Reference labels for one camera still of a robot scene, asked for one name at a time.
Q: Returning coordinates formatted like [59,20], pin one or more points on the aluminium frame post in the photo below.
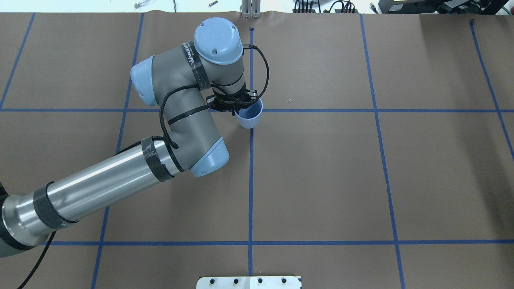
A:
[251,9]

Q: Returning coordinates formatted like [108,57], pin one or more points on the black power strip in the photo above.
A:
[324,6]

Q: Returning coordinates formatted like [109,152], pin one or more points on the blue plastic cup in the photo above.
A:
[248,118]

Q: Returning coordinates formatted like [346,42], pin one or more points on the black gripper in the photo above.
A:
[234,105]

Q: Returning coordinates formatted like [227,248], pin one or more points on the white camera mast column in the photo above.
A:
[250,282]

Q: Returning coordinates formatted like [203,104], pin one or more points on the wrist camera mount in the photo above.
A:
[210,98]

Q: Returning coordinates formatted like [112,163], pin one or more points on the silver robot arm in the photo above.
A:
[186,82]

